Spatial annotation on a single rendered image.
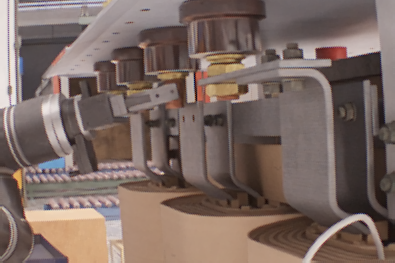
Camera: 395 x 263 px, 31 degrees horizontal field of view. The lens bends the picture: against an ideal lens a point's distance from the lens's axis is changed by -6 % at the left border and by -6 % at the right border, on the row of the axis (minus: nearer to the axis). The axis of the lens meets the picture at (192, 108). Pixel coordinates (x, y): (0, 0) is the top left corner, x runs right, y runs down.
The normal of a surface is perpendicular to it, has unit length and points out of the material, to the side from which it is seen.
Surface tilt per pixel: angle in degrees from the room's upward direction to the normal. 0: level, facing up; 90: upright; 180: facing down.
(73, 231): 90
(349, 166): 90
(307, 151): 90
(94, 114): 90
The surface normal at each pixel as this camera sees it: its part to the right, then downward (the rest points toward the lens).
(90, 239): 0.26, -0.04
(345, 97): -0.96, 0.05
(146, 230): -0.69, 0.03
